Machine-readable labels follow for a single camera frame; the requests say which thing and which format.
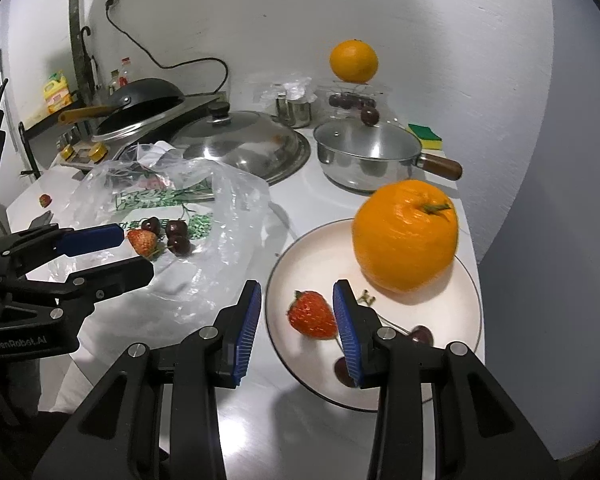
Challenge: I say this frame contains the small orange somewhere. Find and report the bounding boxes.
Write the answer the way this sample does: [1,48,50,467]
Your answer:
[329,39,379,84]

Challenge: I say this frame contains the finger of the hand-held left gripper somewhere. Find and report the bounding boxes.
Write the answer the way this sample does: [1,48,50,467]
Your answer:
[0,256,156,331]
[0,224,124,273]

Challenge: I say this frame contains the heap of dark cherries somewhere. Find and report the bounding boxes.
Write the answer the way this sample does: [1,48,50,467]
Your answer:
[328,92,378,111]

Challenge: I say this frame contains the crumpled clear plastic wrap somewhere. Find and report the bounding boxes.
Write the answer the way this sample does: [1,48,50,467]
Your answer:
[255,76,317,106]

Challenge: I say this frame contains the grey vertical pipe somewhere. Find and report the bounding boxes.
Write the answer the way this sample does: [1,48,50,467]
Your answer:
[69,0,88,101]

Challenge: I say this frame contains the white round plate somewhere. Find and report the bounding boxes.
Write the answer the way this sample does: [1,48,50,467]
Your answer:
[265,217,482,398]

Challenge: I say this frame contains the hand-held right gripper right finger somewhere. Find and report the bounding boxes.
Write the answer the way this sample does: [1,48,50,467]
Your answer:
[332,280,551,480]

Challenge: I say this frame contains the black power cable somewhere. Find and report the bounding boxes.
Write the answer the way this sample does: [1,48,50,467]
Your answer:
[105,5,230,103]

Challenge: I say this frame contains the black wok with wooden handle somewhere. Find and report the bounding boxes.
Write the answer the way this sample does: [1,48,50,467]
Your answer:
[59,78,187,136]

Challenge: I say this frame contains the clear plastic box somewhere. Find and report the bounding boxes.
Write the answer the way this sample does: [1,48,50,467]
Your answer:
[316,80,393,121]

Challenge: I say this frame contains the black metal rack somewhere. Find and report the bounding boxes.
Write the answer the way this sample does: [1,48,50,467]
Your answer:
[17,90,88,178]

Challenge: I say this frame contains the green and yellow sponge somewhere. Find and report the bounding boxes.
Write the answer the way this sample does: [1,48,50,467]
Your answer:
[407,122,443,152]

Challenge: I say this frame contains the steel cup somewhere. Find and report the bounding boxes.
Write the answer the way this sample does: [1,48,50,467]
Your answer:
[275,96,315,128]

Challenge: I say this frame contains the steel pot with wooden handle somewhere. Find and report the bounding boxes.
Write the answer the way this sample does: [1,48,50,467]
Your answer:
[312,120,463,193]

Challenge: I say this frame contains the clear printed plastic bag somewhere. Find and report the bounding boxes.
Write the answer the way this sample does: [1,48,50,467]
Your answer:
[45,142,273,326]

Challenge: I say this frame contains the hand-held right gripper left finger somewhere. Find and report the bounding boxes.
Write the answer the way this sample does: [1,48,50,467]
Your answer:
[30,280,263,480]

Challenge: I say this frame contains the yellow package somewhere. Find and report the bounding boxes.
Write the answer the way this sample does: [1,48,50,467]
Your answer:
[42,70,73,115]

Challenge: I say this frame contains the glass pot lid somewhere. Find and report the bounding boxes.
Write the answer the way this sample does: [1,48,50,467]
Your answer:
[313,106,423,163]

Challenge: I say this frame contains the large orange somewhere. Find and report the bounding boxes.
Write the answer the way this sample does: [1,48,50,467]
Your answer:
[351,179,460,293]

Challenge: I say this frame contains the large steel wok lid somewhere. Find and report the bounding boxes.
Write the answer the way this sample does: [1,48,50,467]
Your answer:
[170,101,312,186]

